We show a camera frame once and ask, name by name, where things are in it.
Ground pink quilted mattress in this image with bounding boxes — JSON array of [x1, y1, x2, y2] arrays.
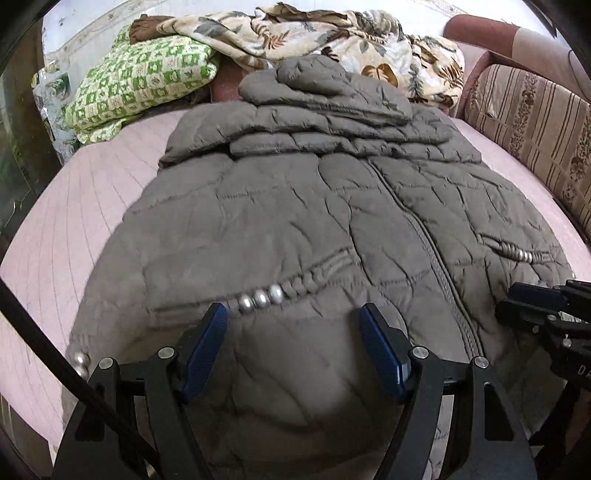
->
[[0, 108, 591, 416]]

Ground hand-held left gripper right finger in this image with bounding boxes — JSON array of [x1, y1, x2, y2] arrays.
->
[[360, 302, 539, 480]]

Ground brown cloth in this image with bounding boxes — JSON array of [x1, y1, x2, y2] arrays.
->
[[128, 14, 174, 44]]

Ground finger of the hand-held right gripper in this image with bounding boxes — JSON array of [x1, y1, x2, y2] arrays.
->
[[495, 299, 578, 335], [507, 279, 591, 305]]

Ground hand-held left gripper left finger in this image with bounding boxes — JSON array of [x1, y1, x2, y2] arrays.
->
[[55, 302, 229, 480]]

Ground green checked quilt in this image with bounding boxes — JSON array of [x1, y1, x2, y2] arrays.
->
[[65, 25, 221, 145]]

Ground olive quilted hooded jacket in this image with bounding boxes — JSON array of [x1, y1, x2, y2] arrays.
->
[[62, 55, 578, 480]]

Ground wooden stained glass door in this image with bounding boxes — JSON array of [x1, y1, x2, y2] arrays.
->
[[0, 28, 61, 250]]

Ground printed plastic bag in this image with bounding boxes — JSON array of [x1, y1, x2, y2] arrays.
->
[[31, 60, 75, 162]]

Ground pink brown sofa armrest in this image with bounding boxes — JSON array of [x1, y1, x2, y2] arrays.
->
[[443, 14, 591, 116]]

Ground striped floral sofa cushion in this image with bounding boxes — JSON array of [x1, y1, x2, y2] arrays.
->
[[464, 64, 591, 232]]

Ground leaf print blanket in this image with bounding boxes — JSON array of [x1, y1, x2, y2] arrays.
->
[[154, 2, 466, 110]]

